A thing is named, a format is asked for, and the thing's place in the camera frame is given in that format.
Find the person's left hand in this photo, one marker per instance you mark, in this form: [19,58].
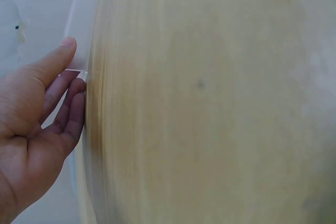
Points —
[29,134]

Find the person's left thumb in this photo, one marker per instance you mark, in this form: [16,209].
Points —
[56,60]

